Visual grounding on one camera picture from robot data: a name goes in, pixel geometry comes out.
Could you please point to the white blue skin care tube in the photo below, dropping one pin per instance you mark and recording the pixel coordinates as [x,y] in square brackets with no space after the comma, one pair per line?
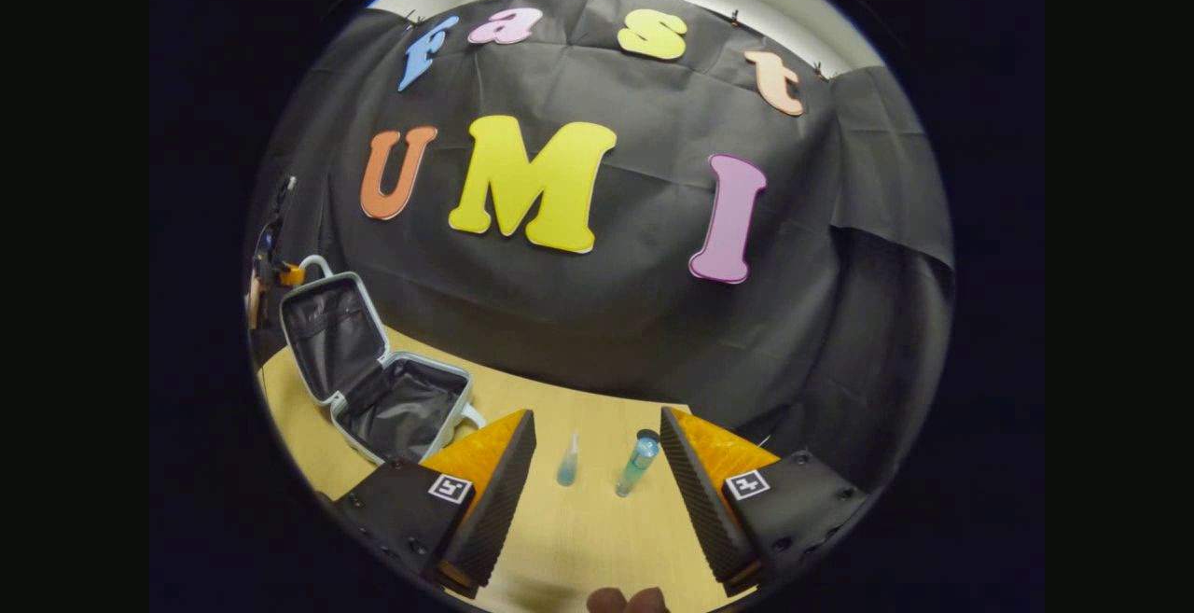
[567,471]

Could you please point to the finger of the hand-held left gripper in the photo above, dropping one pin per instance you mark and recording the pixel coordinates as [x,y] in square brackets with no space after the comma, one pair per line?
[292,274]

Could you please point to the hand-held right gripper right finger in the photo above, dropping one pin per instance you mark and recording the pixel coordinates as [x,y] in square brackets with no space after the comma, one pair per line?
[709,510]

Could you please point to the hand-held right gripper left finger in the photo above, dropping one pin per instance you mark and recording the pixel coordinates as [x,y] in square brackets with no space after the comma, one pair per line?
[499,510]

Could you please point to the black backdrop cloth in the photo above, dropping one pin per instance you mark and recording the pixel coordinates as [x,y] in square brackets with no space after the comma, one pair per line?
[606,314]

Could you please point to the blue skin care bottle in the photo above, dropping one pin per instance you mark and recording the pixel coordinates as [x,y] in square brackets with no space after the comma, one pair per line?
[636,464]

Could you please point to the light blue suitcase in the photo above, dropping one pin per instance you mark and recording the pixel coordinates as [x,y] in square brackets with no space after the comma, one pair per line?
[401,403]

